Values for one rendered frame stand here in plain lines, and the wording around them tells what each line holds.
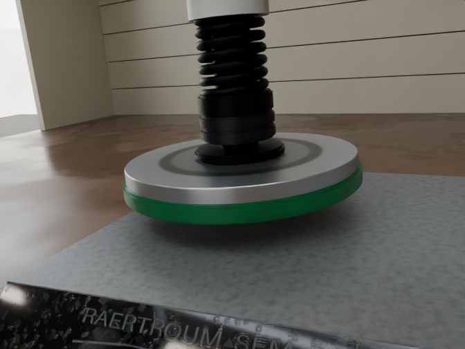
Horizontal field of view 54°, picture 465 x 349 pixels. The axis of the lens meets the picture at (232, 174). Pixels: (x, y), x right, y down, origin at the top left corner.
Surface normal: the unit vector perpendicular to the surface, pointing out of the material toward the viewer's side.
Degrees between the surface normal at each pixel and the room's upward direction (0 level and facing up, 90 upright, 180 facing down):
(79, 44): 90
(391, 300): 0
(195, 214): 90
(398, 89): 90
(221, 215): 90
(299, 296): 0
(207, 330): 45
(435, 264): 0
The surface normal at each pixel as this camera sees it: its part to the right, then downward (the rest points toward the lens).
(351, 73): -0.51, 0.26
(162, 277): -0.08, -0.96
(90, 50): 0.86, 0.07
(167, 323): -0.33, -0.49
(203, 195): -0.30, 0.27
